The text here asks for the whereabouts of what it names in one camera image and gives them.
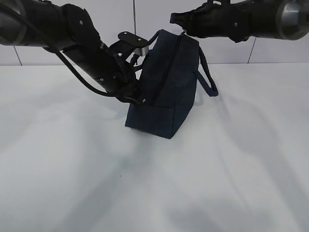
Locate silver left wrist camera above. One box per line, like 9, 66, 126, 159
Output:
110, 31, 149, 59

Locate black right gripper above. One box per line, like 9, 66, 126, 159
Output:
169, 10, 200, 36

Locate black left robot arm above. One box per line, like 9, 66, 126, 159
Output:
0, 0, 148, 104

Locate navy blue lunch bag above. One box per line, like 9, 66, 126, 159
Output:
125, 29, 219, 139

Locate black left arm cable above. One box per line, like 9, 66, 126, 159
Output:
0, 4, 116, 99

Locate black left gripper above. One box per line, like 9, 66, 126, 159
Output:
106, 55, 142, 104

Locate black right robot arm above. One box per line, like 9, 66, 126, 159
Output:
170, 0, 309, 43

